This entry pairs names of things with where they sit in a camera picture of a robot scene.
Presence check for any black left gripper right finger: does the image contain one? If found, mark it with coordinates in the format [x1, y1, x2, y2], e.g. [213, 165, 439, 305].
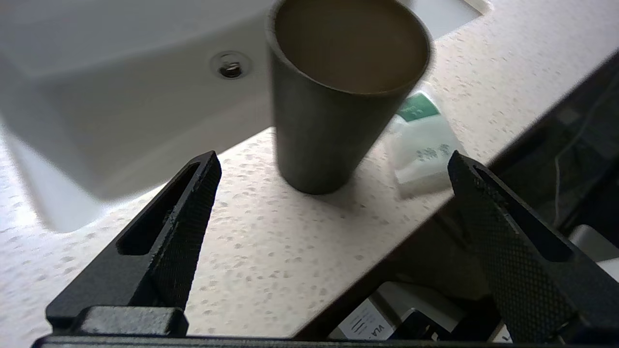
[447, 151, 619, 345]

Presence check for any white ceramic sink basin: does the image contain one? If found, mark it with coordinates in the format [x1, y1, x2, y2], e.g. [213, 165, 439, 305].
[0, 0, 494, 233]

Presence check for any black plastic cup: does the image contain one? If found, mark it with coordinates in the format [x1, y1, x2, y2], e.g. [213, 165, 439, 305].
[265, 0, 432, 195]

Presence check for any chrome sink drain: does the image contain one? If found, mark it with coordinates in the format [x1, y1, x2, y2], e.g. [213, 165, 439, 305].
[210, 51, 253, 80]

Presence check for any small sachet green label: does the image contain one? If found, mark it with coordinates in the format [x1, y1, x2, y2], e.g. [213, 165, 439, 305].
[387, 92, 467, 199]

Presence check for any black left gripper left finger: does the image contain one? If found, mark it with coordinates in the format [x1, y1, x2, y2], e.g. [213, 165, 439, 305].
[46, 151, 222, 334]

